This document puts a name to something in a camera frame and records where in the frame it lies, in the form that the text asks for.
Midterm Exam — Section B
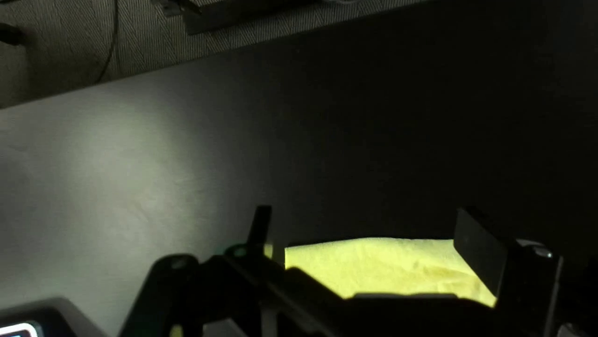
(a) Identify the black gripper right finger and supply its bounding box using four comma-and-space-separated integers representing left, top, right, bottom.
455, 207, 567, 337

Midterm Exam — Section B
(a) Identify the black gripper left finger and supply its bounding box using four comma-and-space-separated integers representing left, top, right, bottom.
119, 204, 352, 337

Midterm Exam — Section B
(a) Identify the yellow towel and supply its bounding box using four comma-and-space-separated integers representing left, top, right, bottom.
264, 234, 502, 309

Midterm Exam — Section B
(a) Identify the thin black cable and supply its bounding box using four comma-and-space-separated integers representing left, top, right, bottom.
92, 0, 122, 84

